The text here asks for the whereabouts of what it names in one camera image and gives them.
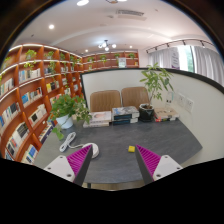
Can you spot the beige cover book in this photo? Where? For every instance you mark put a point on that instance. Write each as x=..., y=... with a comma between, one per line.
x=166, y=113

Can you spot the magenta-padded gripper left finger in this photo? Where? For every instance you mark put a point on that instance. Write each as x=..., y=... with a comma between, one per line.
x=61, y=166

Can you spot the white wall socket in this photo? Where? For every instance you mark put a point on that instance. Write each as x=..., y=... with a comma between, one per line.
x=181, y=100
x=189, y=104

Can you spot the red spine book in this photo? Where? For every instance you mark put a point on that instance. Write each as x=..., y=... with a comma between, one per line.
x=165, y=119

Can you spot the white standing card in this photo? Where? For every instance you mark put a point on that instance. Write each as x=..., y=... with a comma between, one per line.
x=169, y=100

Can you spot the pothos plant in white pot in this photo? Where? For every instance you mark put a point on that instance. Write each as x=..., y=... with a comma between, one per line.
x=66, y=106

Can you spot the large white picture book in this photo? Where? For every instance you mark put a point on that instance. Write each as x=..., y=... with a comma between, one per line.
x=101, y=116

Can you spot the yellow charger block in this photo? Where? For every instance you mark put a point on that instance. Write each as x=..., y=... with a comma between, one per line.
x=131, y=149

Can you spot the ceiling air vent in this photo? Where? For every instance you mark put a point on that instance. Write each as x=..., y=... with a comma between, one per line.
x=130, y=13

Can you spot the tall plant in black pot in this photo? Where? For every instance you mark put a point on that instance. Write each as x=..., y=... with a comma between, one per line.
x=146, y=114

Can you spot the white window curtains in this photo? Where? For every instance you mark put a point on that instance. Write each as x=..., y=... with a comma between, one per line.
x=206, y=63

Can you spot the orange wooden bookshelf unit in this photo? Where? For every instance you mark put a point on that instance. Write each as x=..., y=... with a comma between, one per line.
x=26, y=100

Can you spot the thin white book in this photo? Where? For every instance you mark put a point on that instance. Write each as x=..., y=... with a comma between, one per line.
x=96, y=124

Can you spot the tan upholstered chair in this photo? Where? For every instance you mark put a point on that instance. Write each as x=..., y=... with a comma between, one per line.
x=135, y=96
x=105, y=100

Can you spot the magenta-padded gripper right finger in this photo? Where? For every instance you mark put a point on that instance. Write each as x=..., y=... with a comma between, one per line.
x=165, y=166

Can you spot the white framed sign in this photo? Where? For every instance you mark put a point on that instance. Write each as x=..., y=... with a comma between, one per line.
x=122, y=62

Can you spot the white and purple banner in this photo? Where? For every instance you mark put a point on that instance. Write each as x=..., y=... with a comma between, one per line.
x=175, y=58

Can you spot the round white power strip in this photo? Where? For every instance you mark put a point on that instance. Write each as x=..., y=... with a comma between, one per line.
x=95, y=151

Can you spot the multi-bulb ceiling lamp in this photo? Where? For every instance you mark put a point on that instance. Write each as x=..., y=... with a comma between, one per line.
x=106, y=45

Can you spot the black ceiling track lights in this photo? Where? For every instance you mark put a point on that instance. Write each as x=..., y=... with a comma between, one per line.
x=183, y=42

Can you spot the dark book with white pages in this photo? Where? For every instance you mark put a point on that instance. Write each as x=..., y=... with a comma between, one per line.
x=125, y=121

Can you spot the thick dark cover book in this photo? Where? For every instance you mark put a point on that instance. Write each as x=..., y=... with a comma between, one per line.
x=125, y=112

